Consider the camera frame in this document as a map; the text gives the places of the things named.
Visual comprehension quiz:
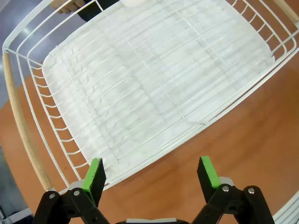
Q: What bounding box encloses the white wire dish rack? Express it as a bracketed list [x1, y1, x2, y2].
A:
[2, 0, 299, 194]

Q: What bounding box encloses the white ridged plastic tray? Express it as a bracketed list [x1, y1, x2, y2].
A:
[272, 192, 299, 224]

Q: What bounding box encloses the person's right hand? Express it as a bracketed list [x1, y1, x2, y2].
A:
[57, 0, 81, 14]

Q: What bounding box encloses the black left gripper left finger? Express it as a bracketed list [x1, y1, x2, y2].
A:
[32, 158, 110, 224]

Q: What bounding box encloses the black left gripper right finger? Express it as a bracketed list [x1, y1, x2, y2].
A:
[191, 155, 275, 224]

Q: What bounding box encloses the white drip tray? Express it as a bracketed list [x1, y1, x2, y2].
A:
[42, 0, 275, 185]

